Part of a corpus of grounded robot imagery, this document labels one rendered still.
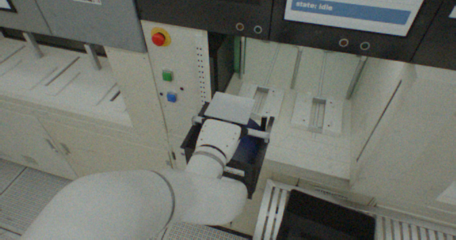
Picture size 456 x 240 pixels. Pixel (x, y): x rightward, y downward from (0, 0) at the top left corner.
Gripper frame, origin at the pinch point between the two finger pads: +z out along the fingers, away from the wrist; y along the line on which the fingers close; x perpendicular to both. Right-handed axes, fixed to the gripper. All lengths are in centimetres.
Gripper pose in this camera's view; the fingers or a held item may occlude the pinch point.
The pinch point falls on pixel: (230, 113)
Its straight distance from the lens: 81.1
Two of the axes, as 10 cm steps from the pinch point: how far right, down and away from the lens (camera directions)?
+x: 0.0, -6.9, -7.2
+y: 9.5, 2.2, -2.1
